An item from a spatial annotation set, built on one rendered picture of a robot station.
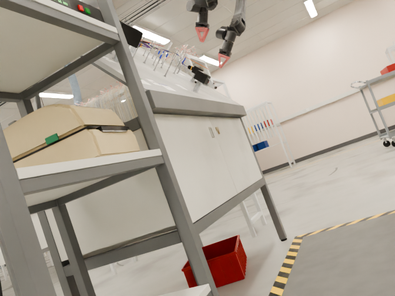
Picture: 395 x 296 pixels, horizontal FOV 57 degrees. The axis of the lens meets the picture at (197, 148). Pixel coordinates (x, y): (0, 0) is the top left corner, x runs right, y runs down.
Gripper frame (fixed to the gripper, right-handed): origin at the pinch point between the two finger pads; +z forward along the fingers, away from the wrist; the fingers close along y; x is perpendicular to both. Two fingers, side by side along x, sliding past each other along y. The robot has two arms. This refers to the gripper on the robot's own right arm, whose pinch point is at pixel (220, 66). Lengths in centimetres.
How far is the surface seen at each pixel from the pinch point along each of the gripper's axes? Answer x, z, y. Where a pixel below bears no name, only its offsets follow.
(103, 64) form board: -29, 11, 89
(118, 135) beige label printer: -8, 25, 117
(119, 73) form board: -22, 12, 91
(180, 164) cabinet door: 7, 35, 88
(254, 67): 3, -19, -829
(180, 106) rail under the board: -1, 18, 76
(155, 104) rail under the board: -6, 17, 95
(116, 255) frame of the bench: -3, 72, 99
